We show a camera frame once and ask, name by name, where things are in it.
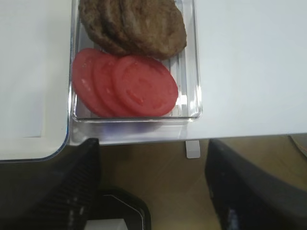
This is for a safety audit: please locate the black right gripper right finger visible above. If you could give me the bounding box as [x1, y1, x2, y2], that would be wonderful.
[204, 139, 307, 230]

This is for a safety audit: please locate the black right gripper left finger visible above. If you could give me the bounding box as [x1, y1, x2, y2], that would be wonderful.
[0, 138, 99, 230]

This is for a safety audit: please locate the black robot base below table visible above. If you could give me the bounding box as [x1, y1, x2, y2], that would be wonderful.
[88, 189, 152, 230]

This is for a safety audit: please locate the clear plastic patty tomato container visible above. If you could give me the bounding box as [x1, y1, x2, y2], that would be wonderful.
[70, 0, 202, 145]

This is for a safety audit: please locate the red tomato slice middle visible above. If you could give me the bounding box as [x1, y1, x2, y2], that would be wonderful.
[93, 54, 135, 117]

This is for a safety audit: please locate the red tomato slice front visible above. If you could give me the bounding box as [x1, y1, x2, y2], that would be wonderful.
[112, 56, 178, 116]

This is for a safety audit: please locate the silver metal baking tray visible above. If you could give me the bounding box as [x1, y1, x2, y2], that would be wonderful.
[0, 0, 76, 161]

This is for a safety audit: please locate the brown meat patty back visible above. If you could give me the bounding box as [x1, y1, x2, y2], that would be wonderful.
[78, 0, 125, 55]

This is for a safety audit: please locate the brown meat patty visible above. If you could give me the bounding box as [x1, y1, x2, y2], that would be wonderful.
[101, 0, 134, 54]
[78, 0, 125, 55]
[120, 0, 187, 60]

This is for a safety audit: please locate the brown meat patty middle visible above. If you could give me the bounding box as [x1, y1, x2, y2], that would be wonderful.
[101, 0, 134, 54]

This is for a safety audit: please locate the brown meat patty front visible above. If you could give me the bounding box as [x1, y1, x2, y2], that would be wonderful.
[120, 0, 187, 60]

